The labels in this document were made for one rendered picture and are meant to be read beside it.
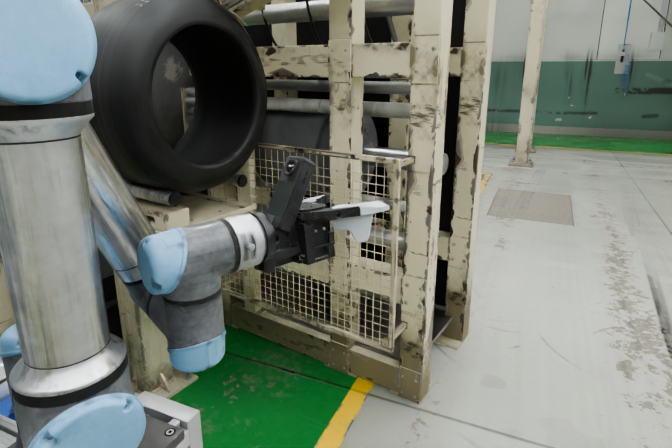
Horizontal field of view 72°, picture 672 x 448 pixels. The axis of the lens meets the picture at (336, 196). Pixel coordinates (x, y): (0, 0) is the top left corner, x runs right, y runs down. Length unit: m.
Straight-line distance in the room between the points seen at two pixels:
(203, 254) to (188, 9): 0.96
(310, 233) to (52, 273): 0.33
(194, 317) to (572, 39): 10.04
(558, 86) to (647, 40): 1.60
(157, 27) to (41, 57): 0.92
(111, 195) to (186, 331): 0.20
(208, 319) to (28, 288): 0.21
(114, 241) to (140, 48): 0.74
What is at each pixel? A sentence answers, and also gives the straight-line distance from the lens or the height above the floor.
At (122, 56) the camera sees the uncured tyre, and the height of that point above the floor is 1.30.
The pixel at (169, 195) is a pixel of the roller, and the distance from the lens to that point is 1.45.
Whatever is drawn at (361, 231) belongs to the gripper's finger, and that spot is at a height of 1.04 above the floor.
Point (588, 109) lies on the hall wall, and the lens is 10.38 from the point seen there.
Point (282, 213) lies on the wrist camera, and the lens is 0.66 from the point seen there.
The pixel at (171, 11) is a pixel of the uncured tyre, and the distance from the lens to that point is 1.42.
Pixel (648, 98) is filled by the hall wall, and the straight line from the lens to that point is 10.47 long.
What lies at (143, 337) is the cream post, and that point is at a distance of 2.02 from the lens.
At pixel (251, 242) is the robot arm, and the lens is 0.63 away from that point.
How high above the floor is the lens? 1.28
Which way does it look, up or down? 15 degrees down
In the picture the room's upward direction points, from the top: straight up
